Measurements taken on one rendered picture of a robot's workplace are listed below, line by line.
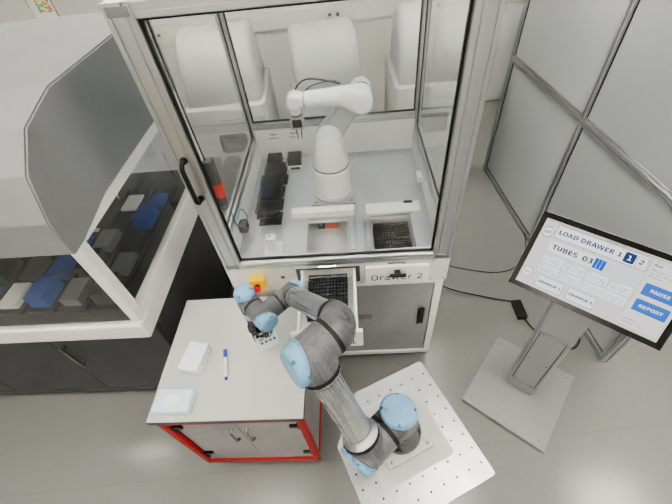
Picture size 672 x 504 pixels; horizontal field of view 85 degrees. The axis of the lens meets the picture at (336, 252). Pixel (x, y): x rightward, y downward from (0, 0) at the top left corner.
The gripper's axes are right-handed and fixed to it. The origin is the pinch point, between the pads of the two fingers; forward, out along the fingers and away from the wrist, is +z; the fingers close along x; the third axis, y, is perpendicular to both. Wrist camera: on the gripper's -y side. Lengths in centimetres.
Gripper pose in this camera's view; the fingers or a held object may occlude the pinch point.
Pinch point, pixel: (263, 335)
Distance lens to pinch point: 165.5
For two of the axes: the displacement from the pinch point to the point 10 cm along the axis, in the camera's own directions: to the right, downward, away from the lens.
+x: 9.1, -3.6, 2.2
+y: 4.1, 6.5, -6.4
